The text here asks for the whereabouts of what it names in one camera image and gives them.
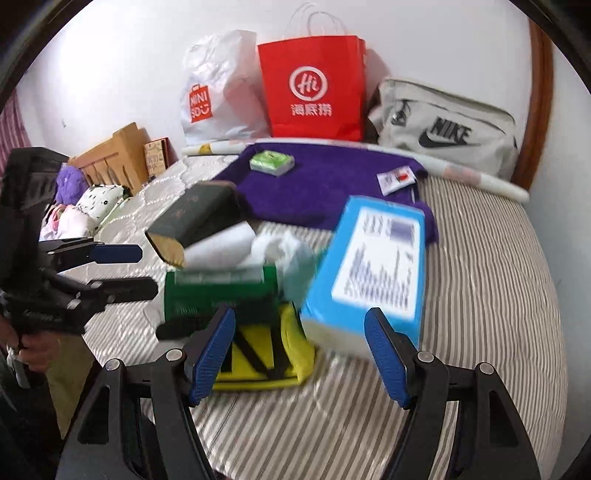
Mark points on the purple plush toy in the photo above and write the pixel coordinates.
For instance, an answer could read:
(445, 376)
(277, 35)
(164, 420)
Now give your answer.
(71, 184)

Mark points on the person's khaki trousers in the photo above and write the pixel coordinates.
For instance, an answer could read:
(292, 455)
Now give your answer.
(74, 383)

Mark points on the small white red-print packet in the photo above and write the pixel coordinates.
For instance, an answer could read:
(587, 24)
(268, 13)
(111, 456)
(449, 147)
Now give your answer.
(395, 179)

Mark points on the yellow mesh bag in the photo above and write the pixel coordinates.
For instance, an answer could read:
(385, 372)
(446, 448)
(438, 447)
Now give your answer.
(277, 355)

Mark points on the blue tissue pack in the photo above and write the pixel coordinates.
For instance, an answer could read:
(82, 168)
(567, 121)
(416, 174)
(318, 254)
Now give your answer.
(369, 272)

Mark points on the white plastic shopping bag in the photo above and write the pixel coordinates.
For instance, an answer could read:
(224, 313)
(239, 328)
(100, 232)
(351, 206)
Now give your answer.
(217, 92)

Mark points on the small green tissue pack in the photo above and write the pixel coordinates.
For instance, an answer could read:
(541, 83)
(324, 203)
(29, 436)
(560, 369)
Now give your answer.
(272, 164)

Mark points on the person's left hand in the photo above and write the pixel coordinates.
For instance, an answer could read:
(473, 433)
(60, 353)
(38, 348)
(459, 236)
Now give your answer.
(39, 353)

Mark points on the dark green packet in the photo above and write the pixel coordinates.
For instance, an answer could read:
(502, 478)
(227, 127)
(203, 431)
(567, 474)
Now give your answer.
(217, 290)

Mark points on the wooden bed frame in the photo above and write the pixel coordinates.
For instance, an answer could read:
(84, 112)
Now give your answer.
(538, 106)

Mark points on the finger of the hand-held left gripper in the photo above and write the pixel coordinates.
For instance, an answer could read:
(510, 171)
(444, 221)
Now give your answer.
(134, 288)
(117, 254)

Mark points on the grey waist bag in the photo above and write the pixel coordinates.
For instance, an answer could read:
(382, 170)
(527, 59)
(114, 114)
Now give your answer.
(443, 129)

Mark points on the white gloves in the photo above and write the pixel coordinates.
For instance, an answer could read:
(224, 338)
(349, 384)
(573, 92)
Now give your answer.
(277, 251)

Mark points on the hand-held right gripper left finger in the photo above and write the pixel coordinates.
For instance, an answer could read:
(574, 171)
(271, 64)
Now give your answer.
(214, 355)

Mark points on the dark green tin box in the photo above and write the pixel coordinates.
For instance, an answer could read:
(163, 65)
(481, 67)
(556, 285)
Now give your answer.
(198, 217)

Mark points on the purple towel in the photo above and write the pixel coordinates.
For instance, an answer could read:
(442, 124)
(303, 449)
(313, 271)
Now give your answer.
(314, 198)

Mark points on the white rolled poster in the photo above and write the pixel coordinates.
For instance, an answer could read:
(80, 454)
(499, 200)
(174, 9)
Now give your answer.
(461, 175)

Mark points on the wooden headboard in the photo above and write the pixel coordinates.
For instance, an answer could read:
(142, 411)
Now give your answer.
(115, 159)

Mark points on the red paper bag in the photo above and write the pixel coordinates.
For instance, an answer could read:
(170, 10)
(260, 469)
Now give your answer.
(314, 87)

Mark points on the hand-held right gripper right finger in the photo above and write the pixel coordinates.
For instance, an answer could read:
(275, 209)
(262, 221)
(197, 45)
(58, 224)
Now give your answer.
(385, 353)

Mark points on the white patterned pillow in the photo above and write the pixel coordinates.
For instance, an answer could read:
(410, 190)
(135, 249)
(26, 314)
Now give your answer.
(99, 203)

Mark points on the small brown box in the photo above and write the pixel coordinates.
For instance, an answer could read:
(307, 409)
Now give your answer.
(159, 159)

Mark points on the pink cloth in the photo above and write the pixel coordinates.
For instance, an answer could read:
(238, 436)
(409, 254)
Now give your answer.
(67, 221)

